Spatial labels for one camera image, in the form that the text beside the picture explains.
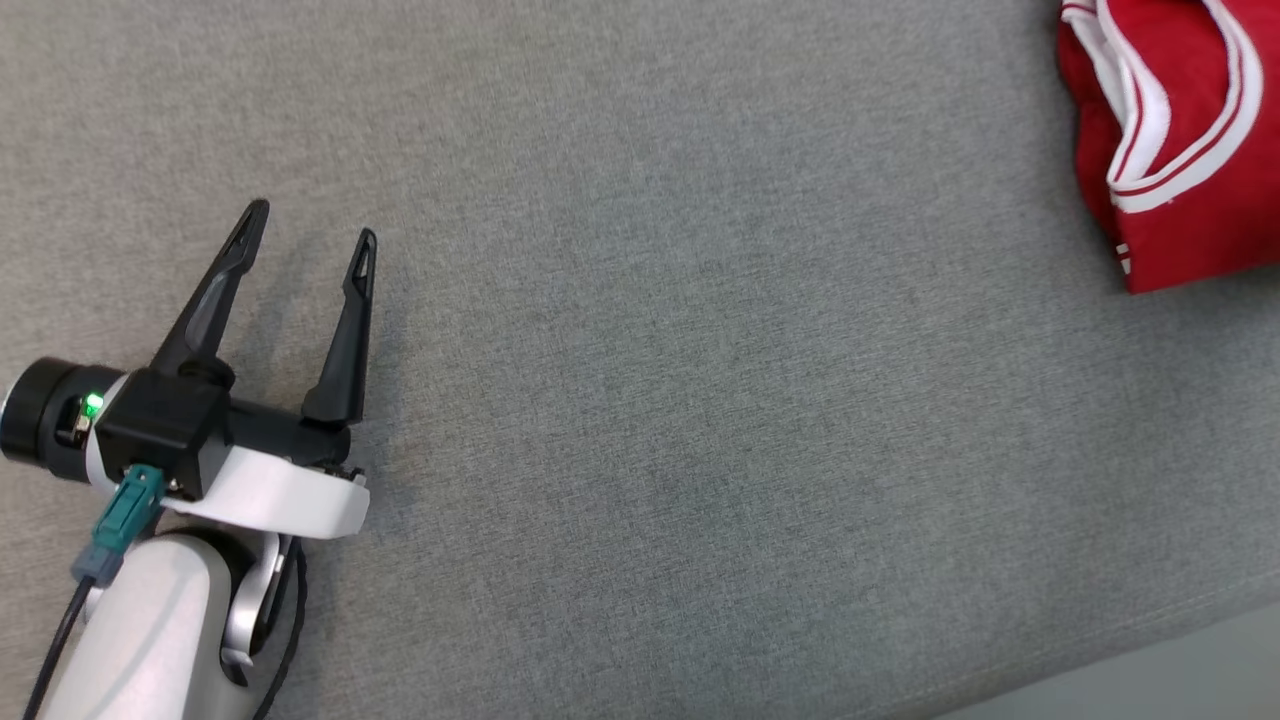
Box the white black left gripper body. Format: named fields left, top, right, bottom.
left=0, top=357, right=371, bottom=542

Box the red white basketball jersey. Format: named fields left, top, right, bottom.
left=1057, top=0, right=1280, bottom=295

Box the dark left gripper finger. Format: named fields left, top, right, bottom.
left=150, top=199, right=271, bottom=379
left=301, top=228, right=378, bottom=426

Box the black cable with teal plug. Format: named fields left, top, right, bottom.
left=22, top=465, right=167, bottom=720

